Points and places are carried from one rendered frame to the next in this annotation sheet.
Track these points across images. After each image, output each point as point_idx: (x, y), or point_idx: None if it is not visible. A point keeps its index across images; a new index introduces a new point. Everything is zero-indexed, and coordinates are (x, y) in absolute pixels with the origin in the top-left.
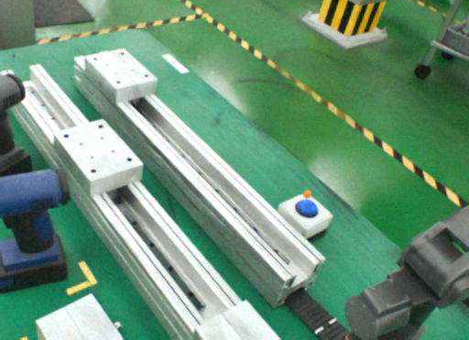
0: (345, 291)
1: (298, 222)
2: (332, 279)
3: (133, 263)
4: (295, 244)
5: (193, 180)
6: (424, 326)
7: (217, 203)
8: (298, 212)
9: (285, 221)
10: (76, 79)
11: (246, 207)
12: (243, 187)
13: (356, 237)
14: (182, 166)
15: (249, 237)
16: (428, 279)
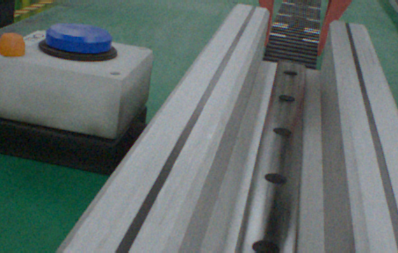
0: (166, 83)
1: (145, 58)
2: (162, 95)
3: None
4: (264, 24)
5: None
6: (123, 39)
7: (381, 99)
8: (112, 54)
9: (225, 28)
10: None
11: (241, 110)
12: (220, 77)
13: None
14: None
15: (368, 54)
16: None
